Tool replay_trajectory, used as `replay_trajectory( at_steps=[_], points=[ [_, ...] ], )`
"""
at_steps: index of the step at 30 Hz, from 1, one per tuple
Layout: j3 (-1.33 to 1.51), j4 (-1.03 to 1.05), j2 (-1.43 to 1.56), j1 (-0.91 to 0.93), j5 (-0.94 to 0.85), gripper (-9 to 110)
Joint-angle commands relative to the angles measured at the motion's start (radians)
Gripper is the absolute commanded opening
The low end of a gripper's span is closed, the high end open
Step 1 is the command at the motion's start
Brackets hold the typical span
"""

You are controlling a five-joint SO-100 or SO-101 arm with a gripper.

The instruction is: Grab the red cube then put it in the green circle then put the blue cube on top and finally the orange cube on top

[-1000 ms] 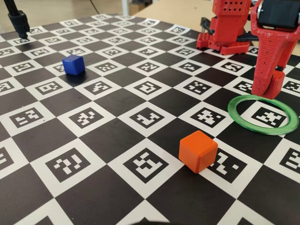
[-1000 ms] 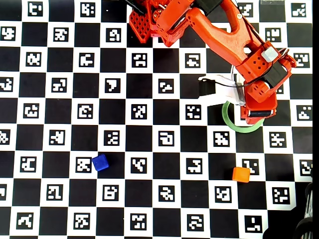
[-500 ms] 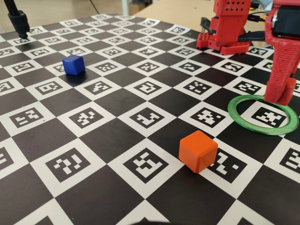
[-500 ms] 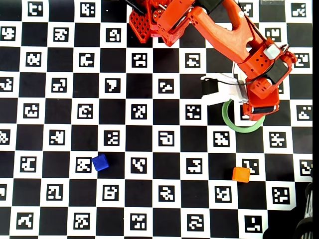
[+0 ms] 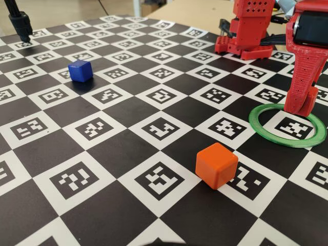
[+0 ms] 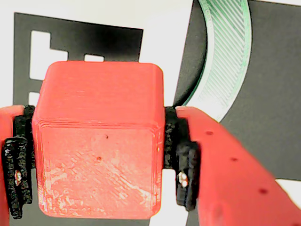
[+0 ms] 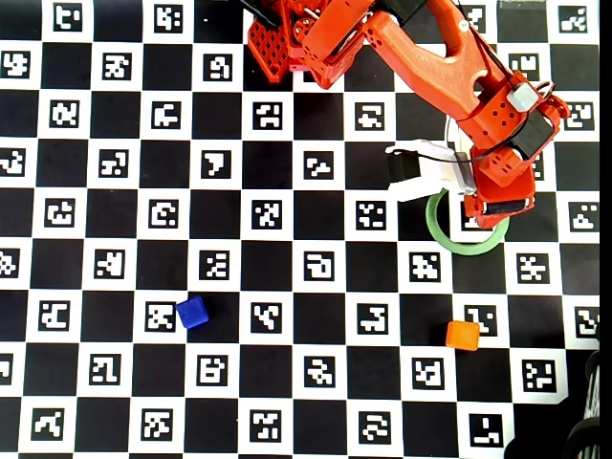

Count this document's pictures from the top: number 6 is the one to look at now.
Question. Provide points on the red cube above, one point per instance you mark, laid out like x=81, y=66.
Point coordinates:
x=98, y=141

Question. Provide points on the black white marker mat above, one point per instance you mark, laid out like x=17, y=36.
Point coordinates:
x=272, y=94

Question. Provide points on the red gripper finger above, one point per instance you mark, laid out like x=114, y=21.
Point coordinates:
x=225, y=169
x=9, y=127

